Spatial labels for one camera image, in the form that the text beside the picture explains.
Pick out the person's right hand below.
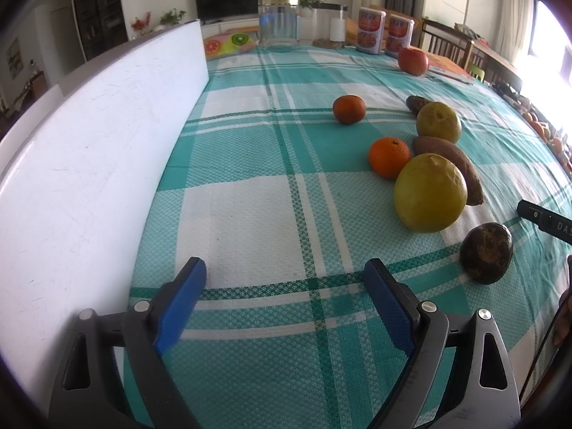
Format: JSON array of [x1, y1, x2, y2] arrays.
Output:
[[553, 295, 572, 349]]

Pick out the small dark sweet potato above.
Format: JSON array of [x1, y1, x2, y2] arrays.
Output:
[[406, 95, 432, 116]]

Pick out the wooden chair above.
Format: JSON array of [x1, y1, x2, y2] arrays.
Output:
[[419, 18, 474, 71]]

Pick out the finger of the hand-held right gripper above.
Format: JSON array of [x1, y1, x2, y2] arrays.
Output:
[[517, 199, 572, 246]]

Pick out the black cable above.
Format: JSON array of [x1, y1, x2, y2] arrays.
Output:
[[518, 303, 564, 405]]

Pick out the orange book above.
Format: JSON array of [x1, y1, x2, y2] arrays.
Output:
[[422, 51, 475, 85]]

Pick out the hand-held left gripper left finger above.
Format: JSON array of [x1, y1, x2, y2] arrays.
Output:
[[48, 257, 207, 429]]

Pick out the large yellow-green citrus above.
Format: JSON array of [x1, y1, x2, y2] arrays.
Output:
[[394, 153, 468, 233]]

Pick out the glass jar with gold lid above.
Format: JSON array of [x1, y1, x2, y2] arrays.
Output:
[[258, 0, 299, 50]]

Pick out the long reddish sweet potato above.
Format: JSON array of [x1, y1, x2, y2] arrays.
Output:
[[412, 136, 484, 206]]

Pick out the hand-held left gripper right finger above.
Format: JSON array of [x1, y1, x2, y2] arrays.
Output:
[[363, 258, 523, 429]]

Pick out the green potted plant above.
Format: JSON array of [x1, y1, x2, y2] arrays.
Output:
[[158, 8, 187, 28]]

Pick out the dark brown passion fruit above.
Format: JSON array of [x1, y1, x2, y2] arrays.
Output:
[[459, 222, 514, 286]]

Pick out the clear jar with black lid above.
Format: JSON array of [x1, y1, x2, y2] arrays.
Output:
[[312, 4, 348, 49]]

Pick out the bright orange tangerine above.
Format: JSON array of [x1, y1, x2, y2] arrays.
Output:
[[368, 137, 412, 179]]

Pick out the dark orange tangerine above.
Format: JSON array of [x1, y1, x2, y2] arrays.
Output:
[[332, 95, 366, 125]]

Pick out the red flower bouquet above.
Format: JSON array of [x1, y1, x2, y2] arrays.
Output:
[[131, 11, 153, 36]]

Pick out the red apple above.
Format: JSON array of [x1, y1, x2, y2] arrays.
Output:
[[398, 47, 430, 77]]

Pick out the assorted fruit pile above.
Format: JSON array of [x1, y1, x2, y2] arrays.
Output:
[[522, 107, 572, 168]]

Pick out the teal checkered tablecloth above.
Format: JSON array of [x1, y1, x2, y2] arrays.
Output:
[[123, 45, 572, 429]]

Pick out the white tv cabinet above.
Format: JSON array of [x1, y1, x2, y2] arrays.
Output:
[[199, 13, 261, 39]]

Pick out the white cardboard box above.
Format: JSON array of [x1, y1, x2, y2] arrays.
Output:
[[0, 19, 209, 414]]

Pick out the red and white can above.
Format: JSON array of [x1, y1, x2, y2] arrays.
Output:
[[355, 8, 387, 55], [384, 13, 414, 58]]

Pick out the small olive-yellow citrus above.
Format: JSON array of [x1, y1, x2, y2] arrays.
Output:
[[416, 101, 462, 144]]

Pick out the fruit print cushion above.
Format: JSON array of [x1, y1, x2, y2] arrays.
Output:
[[203, 31, 259, 60]]

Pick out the dark glass display cabinet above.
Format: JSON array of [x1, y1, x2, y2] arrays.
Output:
[[70, 0, 128, 61]]

